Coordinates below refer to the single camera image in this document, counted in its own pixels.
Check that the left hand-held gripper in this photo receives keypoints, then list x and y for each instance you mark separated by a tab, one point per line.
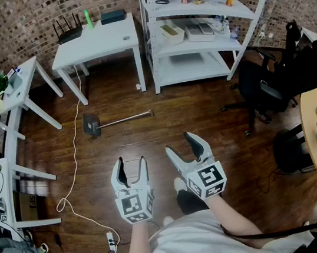
135	205

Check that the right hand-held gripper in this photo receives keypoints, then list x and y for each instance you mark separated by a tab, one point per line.
207	179

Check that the person's left forearm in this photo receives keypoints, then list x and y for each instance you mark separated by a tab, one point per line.
138	251

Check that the person's right forearm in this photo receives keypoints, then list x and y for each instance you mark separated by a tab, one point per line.
233	221

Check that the black-framed white board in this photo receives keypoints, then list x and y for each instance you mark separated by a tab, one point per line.
11	73

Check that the person's white shoe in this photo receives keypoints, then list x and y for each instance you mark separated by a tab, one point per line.
179	184
168	221

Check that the person's dark trousers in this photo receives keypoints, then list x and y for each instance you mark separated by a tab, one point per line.
191	202

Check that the white power strip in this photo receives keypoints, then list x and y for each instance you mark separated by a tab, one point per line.
111	242

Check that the white plug adapter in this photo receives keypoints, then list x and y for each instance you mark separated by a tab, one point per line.
138	87

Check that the black stool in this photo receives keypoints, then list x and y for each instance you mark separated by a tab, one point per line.
292	151

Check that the black office chair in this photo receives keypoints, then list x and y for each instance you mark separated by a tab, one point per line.
271	87

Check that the brown cardboard box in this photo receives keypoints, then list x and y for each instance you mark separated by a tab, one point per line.
25	206

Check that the white work table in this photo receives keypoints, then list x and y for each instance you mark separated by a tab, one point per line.
5	177

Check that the white tray with yellow contents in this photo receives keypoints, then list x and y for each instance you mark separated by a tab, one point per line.
172	33

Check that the lying clear water bottle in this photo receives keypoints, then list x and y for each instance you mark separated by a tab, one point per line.
235	32

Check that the white desk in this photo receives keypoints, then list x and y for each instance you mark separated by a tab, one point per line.
97	44

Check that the small clear bottle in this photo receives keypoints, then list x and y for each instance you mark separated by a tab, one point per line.
222	23

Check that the small white side table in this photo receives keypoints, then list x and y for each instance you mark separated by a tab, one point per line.
29	76

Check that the white metal shelving rack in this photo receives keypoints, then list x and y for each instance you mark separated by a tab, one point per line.
188	11

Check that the grey cup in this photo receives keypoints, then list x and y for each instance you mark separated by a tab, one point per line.
16	83

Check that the black router with antennas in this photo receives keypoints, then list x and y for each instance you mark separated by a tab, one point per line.
70	35

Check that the black computer mouse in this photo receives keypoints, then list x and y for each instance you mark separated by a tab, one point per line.
162	2

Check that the black rectangular box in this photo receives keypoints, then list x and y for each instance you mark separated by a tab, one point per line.
112	17

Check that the green bottle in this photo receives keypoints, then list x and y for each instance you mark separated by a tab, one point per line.
89	20

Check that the small white corner table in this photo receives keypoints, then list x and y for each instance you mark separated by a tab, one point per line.
310	33

